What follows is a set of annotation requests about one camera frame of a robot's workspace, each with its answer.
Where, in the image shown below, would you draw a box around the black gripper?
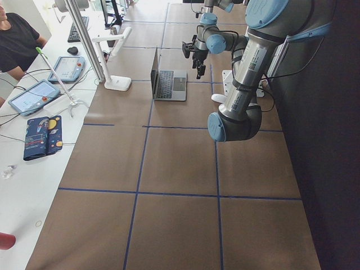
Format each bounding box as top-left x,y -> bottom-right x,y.
192,49 -> 208,79

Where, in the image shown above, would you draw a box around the white wireless mouse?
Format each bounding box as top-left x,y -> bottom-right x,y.
211,94 -> 227,104

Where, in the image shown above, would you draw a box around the grey laptop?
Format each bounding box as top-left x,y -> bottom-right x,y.
150,48 -> 187,101

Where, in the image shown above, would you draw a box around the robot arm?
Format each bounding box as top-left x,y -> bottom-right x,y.
195,0 -> 244,15
182,1 -> 336,142

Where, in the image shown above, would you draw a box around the white desk lamp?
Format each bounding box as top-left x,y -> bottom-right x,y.
91,27 -> 132,91

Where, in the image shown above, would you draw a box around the black computer mouse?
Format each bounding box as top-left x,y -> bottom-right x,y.
67,46 -> 78,56

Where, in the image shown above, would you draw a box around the black keyboard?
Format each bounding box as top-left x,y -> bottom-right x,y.
67,16 -> 90,43

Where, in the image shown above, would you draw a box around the far blue teach pendant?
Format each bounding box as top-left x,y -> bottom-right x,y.
53,56 -> 85,83

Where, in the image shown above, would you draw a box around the blue teach pendant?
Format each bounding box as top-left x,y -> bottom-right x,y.
53,56 -> 85,83
8,79 -> 60,116

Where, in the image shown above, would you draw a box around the near blue teach pendant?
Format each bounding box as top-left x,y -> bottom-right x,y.
8,79 -> 60,116

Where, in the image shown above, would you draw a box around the navy space pattern pouch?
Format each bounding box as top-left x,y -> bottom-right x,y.
23,115 -> 63,161

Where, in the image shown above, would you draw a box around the seated person black shirt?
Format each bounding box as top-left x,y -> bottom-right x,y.
1,6 -> 47,80

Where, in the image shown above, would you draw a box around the red cylinder bottle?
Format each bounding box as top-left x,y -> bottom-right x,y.
0,232 -> 16,250

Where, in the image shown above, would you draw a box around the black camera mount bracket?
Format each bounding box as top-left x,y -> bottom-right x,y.
182,34 -> 197,59

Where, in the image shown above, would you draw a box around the aluminium frame post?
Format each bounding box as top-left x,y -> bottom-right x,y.
64,0 -> 105,83

